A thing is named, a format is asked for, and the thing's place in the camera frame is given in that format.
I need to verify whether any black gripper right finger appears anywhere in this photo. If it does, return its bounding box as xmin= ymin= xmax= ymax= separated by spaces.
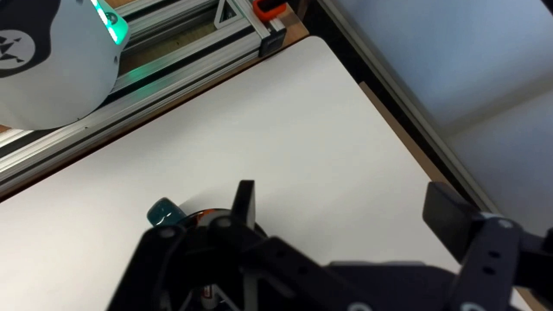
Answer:
xmin=422 ymin=181 xmax=553 ymax=311

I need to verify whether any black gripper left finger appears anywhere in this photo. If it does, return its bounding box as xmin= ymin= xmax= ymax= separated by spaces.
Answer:
xmin=105 ymin=179 xmax=361 ymax=311

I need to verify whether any aluminium rail mounting frame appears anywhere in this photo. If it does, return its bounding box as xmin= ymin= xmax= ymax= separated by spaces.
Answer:
xmin=0 ymin=0 xmax=290 ymax=200

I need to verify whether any orange rail clamp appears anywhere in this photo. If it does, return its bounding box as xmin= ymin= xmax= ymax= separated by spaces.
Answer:
xmin=251 ymin=0 xmax=289 ymax=20

